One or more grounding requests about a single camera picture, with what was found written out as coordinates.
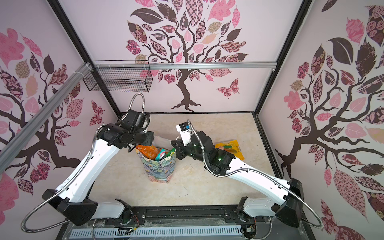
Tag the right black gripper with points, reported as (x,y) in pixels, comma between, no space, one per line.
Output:
(178,143)

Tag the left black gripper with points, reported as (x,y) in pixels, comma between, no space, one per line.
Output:
(149,138)

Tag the orange snack packet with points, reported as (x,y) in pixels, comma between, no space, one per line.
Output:
(150,152)

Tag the green white snack bag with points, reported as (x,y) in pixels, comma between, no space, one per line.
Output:
(170,153)

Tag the yellow mango snack bag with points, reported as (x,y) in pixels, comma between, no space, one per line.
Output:
(232,147)

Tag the patterned paper gift bag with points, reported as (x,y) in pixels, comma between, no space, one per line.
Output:
(159,171)

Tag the teal snack packet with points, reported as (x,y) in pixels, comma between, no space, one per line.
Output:
(161,155)

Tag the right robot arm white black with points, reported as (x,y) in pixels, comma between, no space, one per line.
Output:
(283,200)

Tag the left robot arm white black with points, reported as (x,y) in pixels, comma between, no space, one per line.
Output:
(71,198)

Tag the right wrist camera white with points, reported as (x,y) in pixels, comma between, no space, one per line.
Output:
(185,132)

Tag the black wire basket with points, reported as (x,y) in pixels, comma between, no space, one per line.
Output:
(119,76)

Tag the black base frame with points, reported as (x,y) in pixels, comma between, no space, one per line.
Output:
(258,228)

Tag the aluminium rail back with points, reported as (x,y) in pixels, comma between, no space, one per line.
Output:
(173,66)

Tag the aluminium rail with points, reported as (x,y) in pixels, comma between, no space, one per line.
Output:
(173,66)
(12,149)

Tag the white slotted cable duct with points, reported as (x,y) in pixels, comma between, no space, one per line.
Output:
(155,232)

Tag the aluminium rail left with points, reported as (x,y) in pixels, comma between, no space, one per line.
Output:
(12,149)

